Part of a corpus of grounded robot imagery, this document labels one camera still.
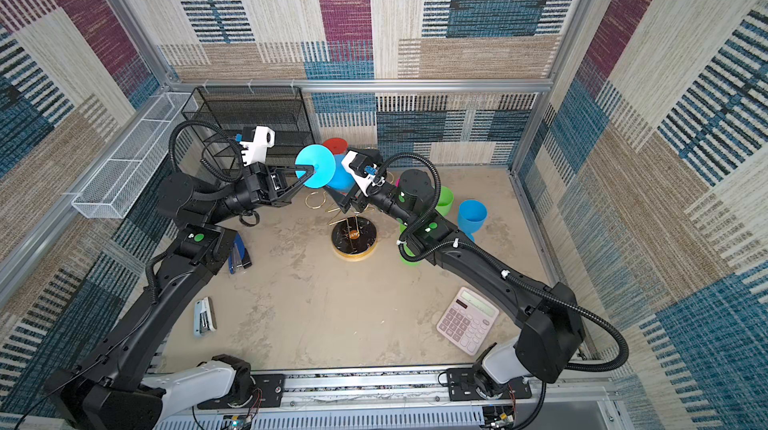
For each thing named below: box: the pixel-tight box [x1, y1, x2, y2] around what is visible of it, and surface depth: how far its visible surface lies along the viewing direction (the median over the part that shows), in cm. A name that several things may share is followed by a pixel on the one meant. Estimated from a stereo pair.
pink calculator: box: [436, 287, 500, 357], surface depth 83 cm
